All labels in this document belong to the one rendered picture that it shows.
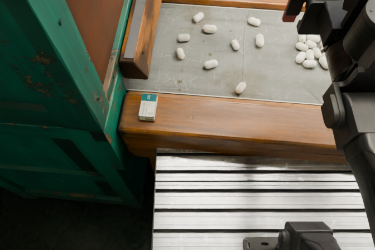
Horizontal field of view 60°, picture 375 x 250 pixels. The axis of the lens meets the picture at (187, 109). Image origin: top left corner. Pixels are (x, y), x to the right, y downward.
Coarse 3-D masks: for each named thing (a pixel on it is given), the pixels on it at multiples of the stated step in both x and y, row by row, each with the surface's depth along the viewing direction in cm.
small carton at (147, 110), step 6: (144, 96) 75; (150, 96) 75; (156, 96) 75; (144, 102) 74; (150, 102) 74; (156, 102) 75; (144, 108) 73; (150, 108) 73; (138, 114) 72; (144, 114) 72; (150, 114) 72; (150, 120) 74
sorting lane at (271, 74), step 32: (160, 32) 89; (192, 32) 89; (224, 32) 89; (256, 32) 89; (288, 32) 89; (160, 64) 84; (192, 64) 84; (224, 64) 84; (256, 64) 84; (288, 64) 84; (320, 64) 84; (224, 96) 80; (256, 96) 80; (288, 96) 80; (320, 96) 80
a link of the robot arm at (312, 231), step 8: (288, 224) 60; (296, 224) 59; (304, 224) 59; (312, 224) 59; (320, 224) 59; (296, 232) 56; (304, 232) 56; (312, 232) 56; (320, 232) 56; (328, 232) 56; (296, 240) 56; (304, 240) 54; (312, 240) 54; (320, 240) 54; (328, 240) 54; (296, 248) 56; (304, 248) 54; (312, 248) 52; (320, 248) 51; (328, 248) 51; (336, 248) 51
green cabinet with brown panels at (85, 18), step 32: (0, 0) 34; (32, 0) 34; (64, 0) 42; (96, 0) 58; (128, 0) 76; (0, 32) 39; (32, 32) 38; (64, 32) 43; (96, 32) 59; (0, 64) 48; (32, 64) 45; (64, 64) 44; (96, 64) 60; (0, 96) 58; (32, 96) 57; (64, 96) 52; (96, 96) 58; (96, 128) 63
